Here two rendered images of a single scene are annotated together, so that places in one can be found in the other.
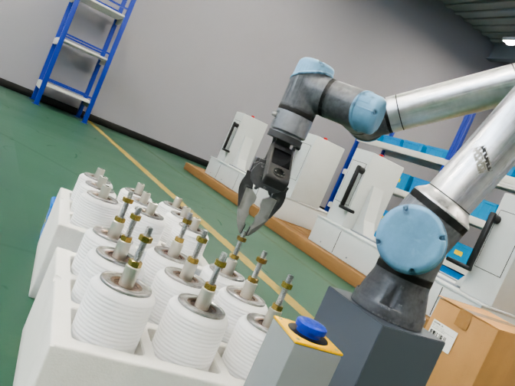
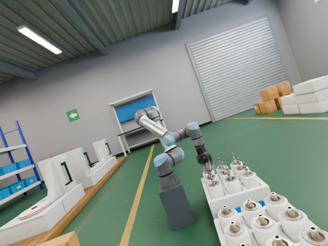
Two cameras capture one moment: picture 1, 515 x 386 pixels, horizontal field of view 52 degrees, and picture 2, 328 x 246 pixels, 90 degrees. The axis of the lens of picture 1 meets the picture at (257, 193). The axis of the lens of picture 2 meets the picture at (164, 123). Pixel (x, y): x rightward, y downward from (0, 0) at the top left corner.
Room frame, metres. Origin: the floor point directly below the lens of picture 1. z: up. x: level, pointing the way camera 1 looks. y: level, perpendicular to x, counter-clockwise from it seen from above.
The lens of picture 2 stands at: (2.09, 0.38, 0.80)
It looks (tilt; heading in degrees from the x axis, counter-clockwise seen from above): 2 degrees down; 209
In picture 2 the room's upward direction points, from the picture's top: 20 degrees counter-clockwise
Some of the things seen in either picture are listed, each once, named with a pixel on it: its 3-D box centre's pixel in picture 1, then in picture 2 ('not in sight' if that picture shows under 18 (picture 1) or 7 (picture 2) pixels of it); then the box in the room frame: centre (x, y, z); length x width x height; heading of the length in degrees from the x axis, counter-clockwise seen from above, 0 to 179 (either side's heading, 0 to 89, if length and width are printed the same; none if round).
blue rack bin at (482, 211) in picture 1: (493, 214); not in sight; (5.93, -2.50, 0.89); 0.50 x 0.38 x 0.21; 120
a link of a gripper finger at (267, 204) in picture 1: (260, 215); (204, 168); (1.06, -0.02, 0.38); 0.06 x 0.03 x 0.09; 5
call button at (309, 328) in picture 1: (309, 330); not in sight; (0.64, -0.13, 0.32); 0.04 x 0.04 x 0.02
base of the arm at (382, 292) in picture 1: (395, 291); (167, 177); (1.06, -0.34, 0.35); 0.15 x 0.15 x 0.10
